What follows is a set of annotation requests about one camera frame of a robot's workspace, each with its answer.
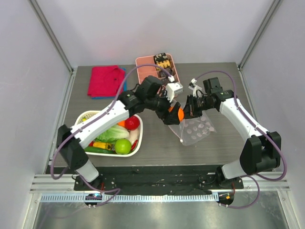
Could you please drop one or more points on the magenta folded cloth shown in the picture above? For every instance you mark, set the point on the magenta folded cloth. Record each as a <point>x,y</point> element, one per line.
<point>105,81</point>

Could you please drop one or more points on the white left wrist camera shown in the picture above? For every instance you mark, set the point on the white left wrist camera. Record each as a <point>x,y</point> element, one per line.
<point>173,88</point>

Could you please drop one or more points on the clear zip top bag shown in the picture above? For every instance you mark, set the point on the clear zip top bag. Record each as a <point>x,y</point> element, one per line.
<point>191,131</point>

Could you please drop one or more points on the dark brown sock roll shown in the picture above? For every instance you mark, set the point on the dark brown sock roll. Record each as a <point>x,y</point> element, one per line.
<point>162,73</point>

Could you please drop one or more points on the green toy lettuce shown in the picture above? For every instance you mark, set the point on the green toy lettuce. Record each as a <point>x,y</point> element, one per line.
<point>112,134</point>

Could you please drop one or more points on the green toy cucumber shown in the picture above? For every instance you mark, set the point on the green toy cucumber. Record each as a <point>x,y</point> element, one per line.
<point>98,150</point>

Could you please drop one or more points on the red toy apple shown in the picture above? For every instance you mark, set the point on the red toy apple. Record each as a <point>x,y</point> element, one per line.
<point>132,123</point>

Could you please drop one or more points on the black patterned sock roll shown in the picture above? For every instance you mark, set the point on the black patterned sock roll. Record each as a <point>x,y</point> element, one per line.
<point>160,57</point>

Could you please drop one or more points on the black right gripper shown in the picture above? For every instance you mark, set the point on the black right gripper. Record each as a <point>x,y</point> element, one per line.
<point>193,106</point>

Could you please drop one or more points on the red toy chili pepper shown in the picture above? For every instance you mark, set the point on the red toy chili pepper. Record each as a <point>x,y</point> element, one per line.
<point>134,145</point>

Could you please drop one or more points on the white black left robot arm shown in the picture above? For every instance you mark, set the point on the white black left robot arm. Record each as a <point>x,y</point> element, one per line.
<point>150,94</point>

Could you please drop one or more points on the yellow black sock roll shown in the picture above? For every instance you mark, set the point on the yellow black sock roll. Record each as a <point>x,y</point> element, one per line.
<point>164,64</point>

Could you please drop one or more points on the perforated metal cable tray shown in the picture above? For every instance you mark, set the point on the perforated metal cable tray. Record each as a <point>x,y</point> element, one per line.
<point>95,197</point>

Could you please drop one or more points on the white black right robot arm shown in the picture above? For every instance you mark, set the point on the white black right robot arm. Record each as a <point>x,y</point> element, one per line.
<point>260,151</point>

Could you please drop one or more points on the pink divided organizer tray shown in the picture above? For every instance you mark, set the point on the pink divided organizer tray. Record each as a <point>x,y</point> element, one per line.
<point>145,71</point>

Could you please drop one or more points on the white toy radish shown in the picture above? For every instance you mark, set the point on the white toy radish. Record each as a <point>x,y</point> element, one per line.
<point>133,135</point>

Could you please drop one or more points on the green toy apple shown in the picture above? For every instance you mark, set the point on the green toy apple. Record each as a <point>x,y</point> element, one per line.
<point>122,146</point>

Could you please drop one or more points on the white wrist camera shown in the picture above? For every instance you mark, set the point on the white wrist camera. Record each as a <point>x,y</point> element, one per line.
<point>173,88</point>
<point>196,90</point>

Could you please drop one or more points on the small orange toy fruit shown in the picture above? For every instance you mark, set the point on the small orange toy fruit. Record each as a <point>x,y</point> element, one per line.
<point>122,123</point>

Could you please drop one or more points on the white perforated plastic basket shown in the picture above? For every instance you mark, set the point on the white perforated plastic basket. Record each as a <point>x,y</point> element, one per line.
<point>88,114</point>

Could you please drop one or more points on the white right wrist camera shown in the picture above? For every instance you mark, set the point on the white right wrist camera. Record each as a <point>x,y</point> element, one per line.
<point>196,90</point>

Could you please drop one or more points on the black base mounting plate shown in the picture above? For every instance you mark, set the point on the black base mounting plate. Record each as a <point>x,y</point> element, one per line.
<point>164,180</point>

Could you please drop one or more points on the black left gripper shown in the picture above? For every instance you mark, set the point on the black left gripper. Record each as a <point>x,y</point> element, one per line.
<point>172,117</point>

